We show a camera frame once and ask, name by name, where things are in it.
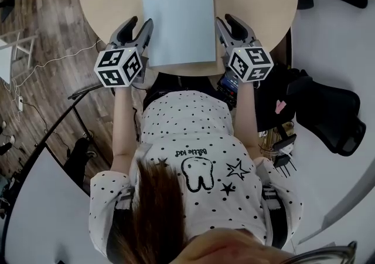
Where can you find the light blue board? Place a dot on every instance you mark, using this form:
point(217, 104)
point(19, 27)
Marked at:
point(178, 22)

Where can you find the black phone with blue screen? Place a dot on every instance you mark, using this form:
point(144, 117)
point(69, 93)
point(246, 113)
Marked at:
point(229, 82)

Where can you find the person's head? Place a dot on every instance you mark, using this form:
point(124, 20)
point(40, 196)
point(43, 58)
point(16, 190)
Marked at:
point(234, 248)

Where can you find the eyeglasses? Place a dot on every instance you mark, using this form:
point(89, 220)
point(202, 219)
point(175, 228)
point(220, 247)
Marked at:
point(350, 249)

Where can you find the person's right forearm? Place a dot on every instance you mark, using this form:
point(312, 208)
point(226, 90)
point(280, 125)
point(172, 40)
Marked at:
point(246, 116)

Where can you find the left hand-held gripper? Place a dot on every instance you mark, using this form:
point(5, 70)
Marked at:
point(117, 64)

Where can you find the black trousers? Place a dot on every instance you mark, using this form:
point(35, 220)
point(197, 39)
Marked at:
point(175, 82)

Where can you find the white polka dot shirt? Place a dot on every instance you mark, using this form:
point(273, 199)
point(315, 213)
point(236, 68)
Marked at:
point(190, 128)

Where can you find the cardboard box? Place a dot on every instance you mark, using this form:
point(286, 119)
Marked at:
point(268, 139)

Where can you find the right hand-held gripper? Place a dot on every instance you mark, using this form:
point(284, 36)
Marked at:
point(252, 63)

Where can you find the person's left forearm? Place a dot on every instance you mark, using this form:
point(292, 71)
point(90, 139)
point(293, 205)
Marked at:
point(124, 125)

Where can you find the white stool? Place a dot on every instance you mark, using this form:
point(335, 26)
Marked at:
point(14, 51)

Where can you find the pink sticker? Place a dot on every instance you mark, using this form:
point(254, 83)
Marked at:
point(280, 107)

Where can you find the black router with antennas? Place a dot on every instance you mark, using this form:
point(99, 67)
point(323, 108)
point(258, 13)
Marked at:
point(282, 161)

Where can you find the black-framed white board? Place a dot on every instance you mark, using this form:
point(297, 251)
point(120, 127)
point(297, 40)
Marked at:
point(44, 213)

